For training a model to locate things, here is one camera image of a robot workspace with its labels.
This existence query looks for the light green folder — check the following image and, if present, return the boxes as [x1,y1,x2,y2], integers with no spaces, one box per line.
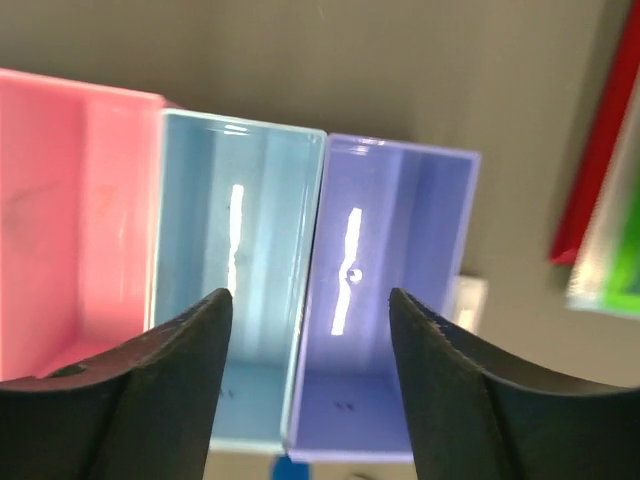
[564,114,640,321]

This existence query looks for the blue grey eraser stick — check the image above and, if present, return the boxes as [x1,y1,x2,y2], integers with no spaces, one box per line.
[451,275,489,334]

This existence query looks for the light blue tray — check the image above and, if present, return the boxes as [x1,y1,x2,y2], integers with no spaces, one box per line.
[150,108,327,454]

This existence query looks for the blue cap bottle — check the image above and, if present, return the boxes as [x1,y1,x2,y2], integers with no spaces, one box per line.
[269,454,312,480]

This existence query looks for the red folder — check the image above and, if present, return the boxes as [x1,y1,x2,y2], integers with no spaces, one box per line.
[549,1,639,265]

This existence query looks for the purple plastic tray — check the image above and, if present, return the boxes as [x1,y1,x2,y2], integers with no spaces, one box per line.
[287,134,481,463]

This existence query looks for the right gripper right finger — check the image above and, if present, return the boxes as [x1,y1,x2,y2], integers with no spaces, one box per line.
[389,288,639,479]

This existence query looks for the pink plastic tray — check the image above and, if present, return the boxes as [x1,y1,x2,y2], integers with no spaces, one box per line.
[1,69,165,380]

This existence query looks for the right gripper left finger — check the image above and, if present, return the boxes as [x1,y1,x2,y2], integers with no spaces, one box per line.
[1,288,233,479]

